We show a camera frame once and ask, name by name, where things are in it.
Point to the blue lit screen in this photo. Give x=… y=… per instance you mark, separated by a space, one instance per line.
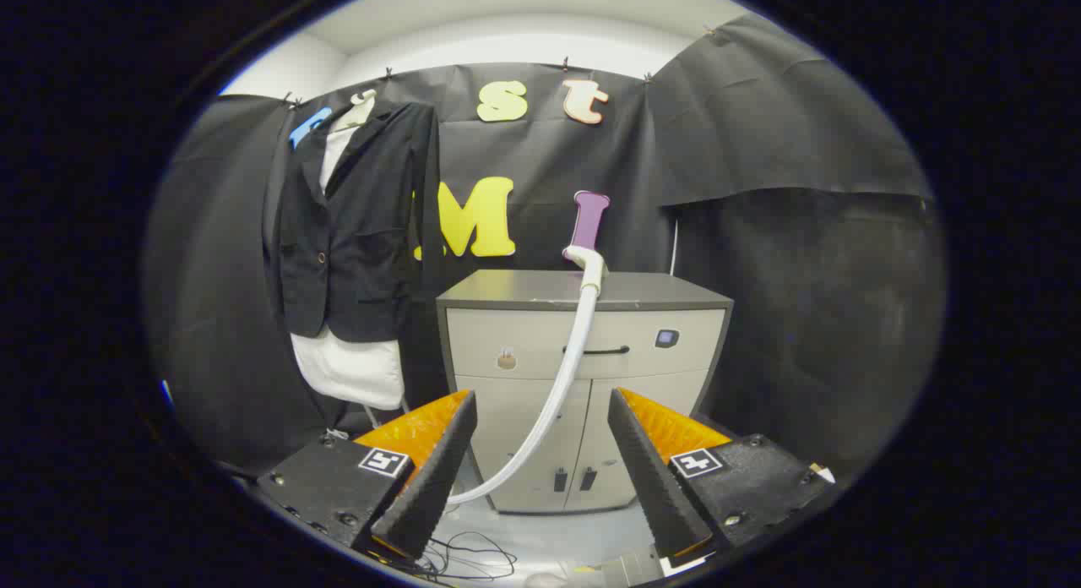
x=166 y=394

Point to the grey and beige cabinet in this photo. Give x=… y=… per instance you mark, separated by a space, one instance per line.
x=524 y=343

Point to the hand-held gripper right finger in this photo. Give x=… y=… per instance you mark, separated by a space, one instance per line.
x=650 y=478

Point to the white garment steamer head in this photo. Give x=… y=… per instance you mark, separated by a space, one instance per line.
x=591 y=271

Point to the black suit jacket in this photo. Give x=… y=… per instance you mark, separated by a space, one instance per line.
x=372 y=233

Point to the white fabric hanger board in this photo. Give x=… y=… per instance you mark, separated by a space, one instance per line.
x=350 y=372

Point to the black backdrop cloth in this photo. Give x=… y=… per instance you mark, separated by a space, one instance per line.
x=802 y=275

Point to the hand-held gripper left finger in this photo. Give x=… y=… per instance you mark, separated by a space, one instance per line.
x=431 y=478

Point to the cream plastic hanger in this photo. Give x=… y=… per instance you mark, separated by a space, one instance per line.
x=359 y=111

